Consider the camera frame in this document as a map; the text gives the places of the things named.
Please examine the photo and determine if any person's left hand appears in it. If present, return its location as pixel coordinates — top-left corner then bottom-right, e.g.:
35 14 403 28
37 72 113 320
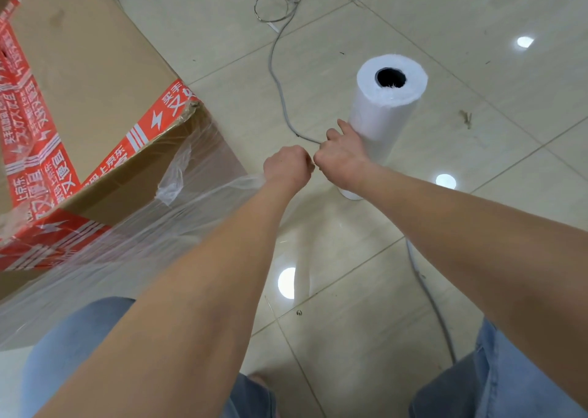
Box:
263 145 317 191

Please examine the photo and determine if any person's right hand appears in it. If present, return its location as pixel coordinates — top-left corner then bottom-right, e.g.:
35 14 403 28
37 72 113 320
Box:
313 119 377 191

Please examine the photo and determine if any clear plastic stretch film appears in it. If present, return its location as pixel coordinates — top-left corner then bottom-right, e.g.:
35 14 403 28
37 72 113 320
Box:
0 110 318 350

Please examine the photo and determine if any person's left forearm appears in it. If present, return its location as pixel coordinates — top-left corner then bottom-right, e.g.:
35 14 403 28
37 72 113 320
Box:
34 176 297 418

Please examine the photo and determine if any person's right forearm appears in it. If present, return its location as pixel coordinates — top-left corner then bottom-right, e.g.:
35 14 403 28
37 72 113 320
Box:
360 163 588 410

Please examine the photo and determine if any white stretch film roll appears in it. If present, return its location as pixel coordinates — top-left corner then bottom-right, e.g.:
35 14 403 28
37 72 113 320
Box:
337 54 429 201

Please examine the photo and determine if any cardboard box with red tape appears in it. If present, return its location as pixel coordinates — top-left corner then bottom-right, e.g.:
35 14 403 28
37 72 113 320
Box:
0 0 250 303

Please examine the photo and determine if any person's right leg in jeans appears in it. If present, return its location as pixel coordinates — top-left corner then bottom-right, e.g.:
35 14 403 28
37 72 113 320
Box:
408 317 588 418

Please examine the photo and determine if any grey floor cable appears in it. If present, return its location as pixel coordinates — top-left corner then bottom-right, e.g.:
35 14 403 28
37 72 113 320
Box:
268 0 457 364

